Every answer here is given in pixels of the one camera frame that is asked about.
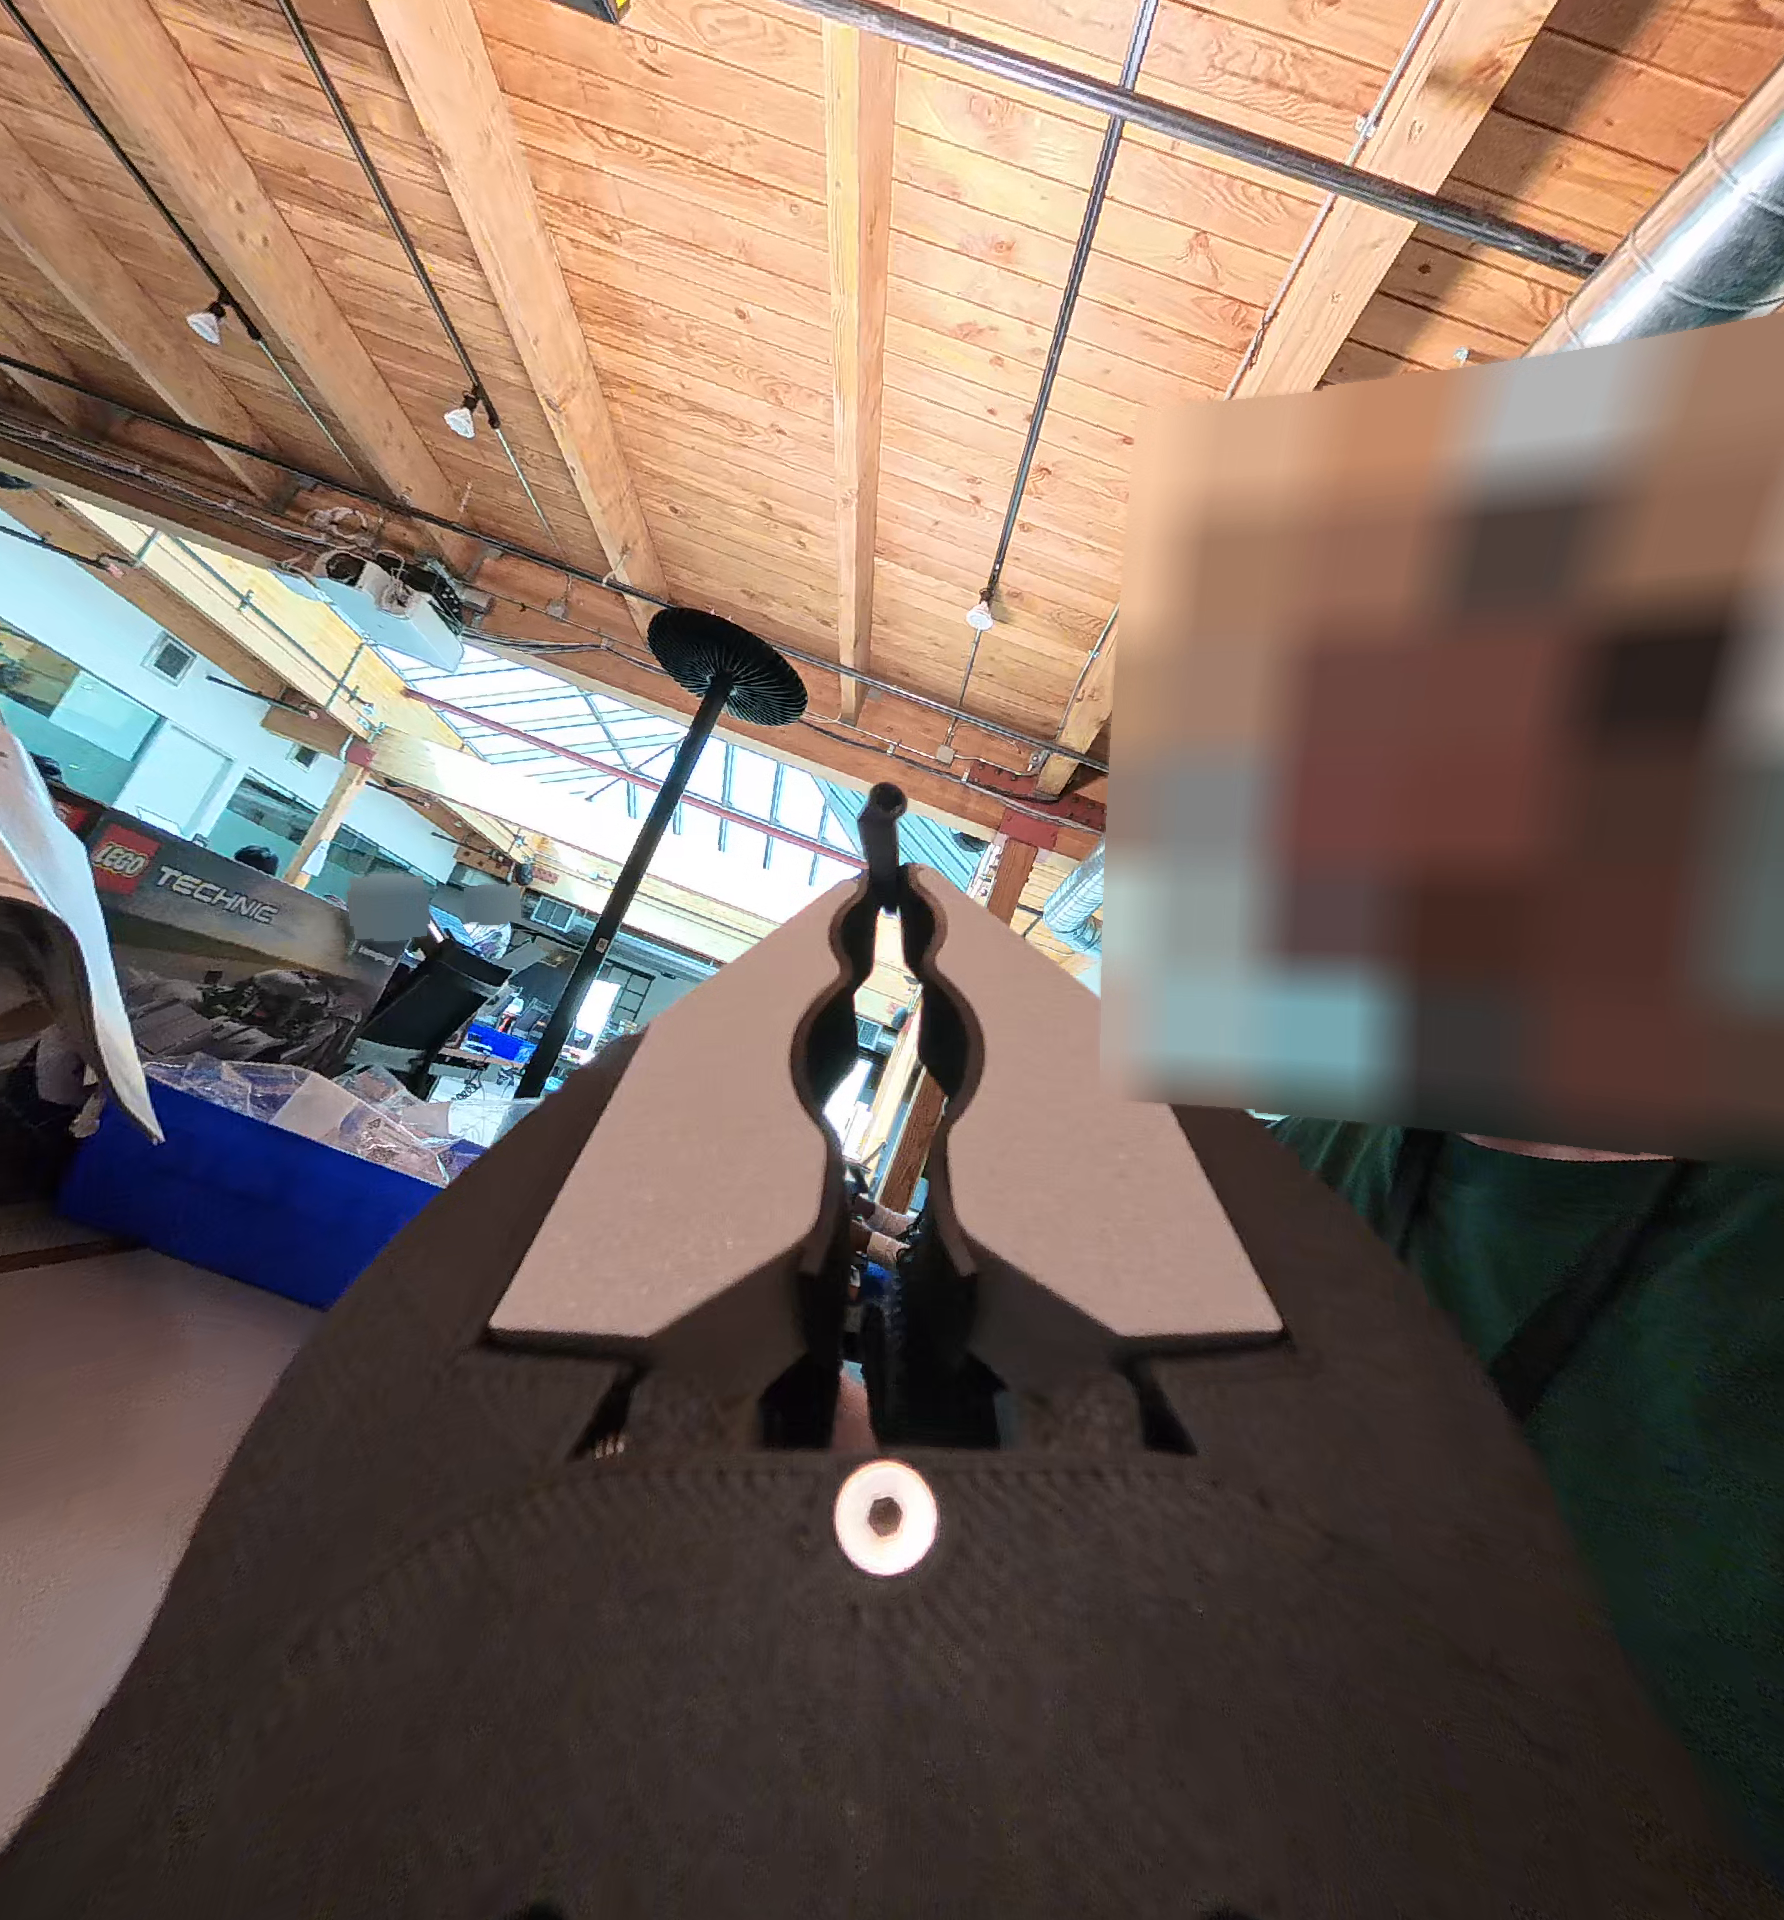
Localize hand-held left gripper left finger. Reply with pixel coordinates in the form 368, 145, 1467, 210
488, 878, 876, 1446

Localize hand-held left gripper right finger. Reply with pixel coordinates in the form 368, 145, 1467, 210
899, 866, 1287, 1446

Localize black lego axle connector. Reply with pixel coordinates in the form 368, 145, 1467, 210
856, 783, 914, 920

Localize blue plastic bin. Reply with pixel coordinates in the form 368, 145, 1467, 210
56, 1075, 450, 1310

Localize lego set box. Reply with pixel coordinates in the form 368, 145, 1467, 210
72, 818, 405, 1079

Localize lego instruction booklet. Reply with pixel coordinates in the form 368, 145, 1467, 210
0, 548, 168, 1151

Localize clear plastic bags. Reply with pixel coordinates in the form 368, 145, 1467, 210
143, 1049, 490, 1188

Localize black metal pole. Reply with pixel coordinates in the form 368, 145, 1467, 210
514, 606, 809, 1101

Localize white ceiling heater unit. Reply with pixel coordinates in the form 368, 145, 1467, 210
308, 553, 471, 675

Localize person's green shirt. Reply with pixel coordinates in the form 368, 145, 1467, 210
1261, 1116, 1784, 1920

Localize black ceiling pipe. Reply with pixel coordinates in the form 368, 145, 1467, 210
803, 0, 1612, 280

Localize black shoulder strap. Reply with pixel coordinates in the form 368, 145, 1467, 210
1484, 1155, 1690, 1419

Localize silver air duct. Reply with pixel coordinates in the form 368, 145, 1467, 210
1532, 0, 1784, 361

